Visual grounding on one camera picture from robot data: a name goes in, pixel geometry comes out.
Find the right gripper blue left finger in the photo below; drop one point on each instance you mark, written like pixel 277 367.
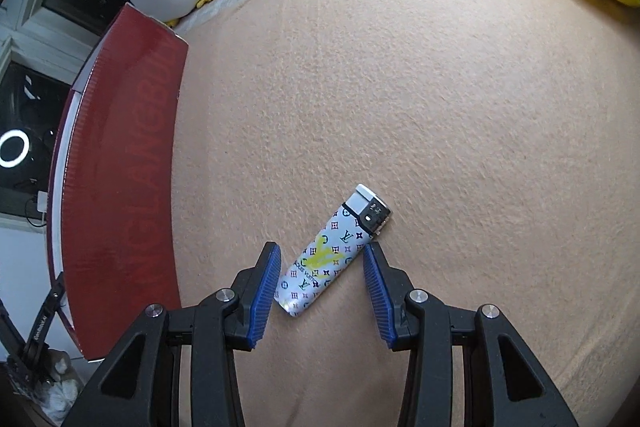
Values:
pixel 259 293

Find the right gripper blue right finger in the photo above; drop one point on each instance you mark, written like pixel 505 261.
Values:
pixel 388 287

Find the patterned white lighter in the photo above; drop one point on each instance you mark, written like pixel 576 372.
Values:
pixel 351 227

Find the red cardboard box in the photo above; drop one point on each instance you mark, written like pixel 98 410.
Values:
pixel 109 232

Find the white power adapter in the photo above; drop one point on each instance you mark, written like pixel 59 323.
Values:
pixel 42 202

